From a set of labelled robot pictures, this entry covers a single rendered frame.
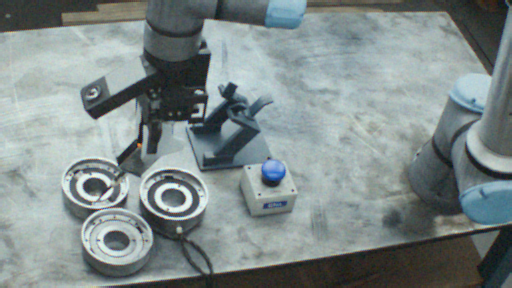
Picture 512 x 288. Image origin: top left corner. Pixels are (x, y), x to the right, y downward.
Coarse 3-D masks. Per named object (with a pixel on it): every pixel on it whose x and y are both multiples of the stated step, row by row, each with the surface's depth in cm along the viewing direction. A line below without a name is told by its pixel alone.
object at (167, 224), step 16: (160, 176) 138; (176, 176) 139; (192, 176) 138; (144, 192) 136; (160, 192) 136; (176, 192) 138; (144, 208) 133; (176, 208) 134; (160, 224) 133; (176, 224) 132; (192, 224) 134
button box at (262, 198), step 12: (252, 168) 140; (252, 180) 138; (264, 180) 138; (288, 180) 139; (252, 192) 137; (264, 192) 137; (276, 192) 137; (288, 192) 137; (252, 204) 138; (264, 204) 137; (276, 204) 138; (288, 204) 139; (252, 216) 139
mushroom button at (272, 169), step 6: (270, 162) 137; (276, 162) 138; (264, 168) 136; (270, 168) 136; (276, 168) 137; (282, 168) 137; (264, 174) 136; (270, 174) 136; (276, 174) 136; (282, 174) 136; (270, 180) 136; (276, 180) 136
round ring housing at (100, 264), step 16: (112, 208) 131; (96, 224) 130; (144, 224) 130; (112, 240) 132; (128, 240) 130; (144, 240) 129; (96, 256) 124; (112, 256) 127; (144, 256) 126; (112, 272) 125; (128, 272) 126
